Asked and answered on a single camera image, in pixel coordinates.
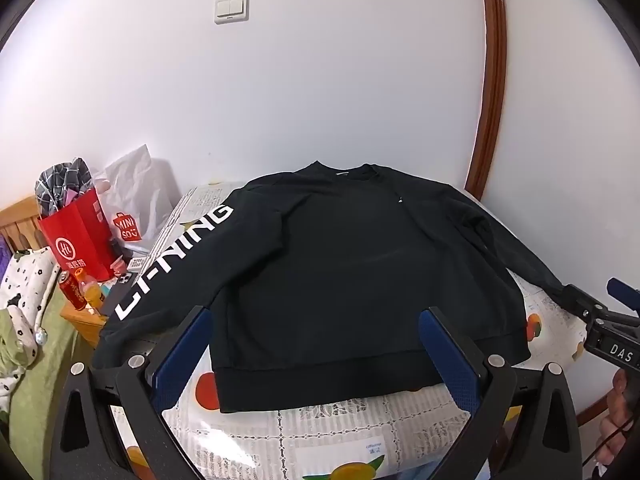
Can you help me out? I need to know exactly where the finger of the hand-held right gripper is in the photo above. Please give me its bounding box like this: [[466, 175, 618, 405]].
[[606, 277, 640, 315], [560, 284, 610, 330]]

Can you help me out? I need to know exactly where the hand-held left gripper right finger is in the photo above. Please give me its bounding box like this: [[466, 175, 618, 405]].
[[417, 306, 586, 480]]

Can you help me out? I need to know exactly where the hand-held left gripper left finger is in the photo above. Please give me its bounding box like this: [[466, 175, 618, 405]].
[[49, 304, 213, 480]]

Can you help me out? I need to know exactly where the black sweatshirt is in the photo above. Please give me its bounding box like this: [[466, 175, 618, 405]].
[[92, 160, 576, 415]]

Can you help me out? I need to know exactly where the person's right hand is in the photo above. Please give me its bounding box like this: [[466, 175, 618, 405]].
[[597, 367, 640, 467]]

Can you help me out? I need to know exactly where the dark grey smartphone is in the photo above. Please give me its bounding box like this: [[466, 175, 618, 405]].
[[100, 272, 135, 317]]

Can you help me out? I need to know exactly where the wooden nightstand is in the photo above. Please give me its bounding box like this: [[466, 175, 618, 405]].
[[60, 280, 110, 348]]

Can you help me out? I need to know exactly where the orange juice bottle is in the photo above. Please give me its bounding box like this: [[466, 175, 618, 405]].
[[74, 267, 105, 311]]

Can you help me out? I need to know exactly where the red drink can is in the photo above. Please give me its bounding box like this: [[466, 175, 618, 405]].
[[58, 270, 87, 311]]

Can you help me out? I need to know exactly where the green bedsheet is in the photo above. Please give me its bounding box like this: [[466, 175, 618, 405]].
[[0, 285, 97, 480]]

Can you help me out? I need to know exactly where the red paper bag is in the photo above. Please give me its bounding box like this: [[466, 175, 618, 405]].
[[37, 187, 117, 283]]

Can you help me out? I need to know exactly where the fruit print lace tablecloth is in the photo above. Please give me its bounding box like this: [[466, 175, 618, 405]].
[[107, 182, 596, 480]]

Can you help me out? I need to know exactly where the white plastic shopping bag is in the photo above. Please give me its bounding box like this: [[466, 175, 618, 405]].
[[102, 144, 183, 256]]

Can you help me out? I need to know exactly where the white floral blanket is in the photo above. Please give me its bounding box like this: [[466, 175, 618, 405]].
[[0, 246, 62, 411]]

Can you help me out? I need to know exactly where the grey checked cloth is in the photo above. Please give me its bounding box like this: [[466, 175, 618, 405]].
[[34, 157, 96, 221]]

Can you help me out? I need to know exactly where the wooden bed headboard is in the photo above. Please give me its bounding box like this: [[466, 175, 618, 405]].
[[0, 195, 46, 256]]

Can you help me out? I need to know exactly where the black cable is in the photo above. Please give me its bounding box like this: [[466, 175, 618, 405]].
[[594, 422, 632, 463]]

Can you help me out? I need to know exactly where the brown wooden door frame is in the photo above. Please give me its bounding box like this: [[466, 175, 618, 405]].
[[464, 0, 508, 201]]

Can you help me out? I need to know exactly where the white light switch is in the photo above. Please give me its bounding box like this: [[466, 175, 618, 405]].
[[214, 0, 249, 25]]

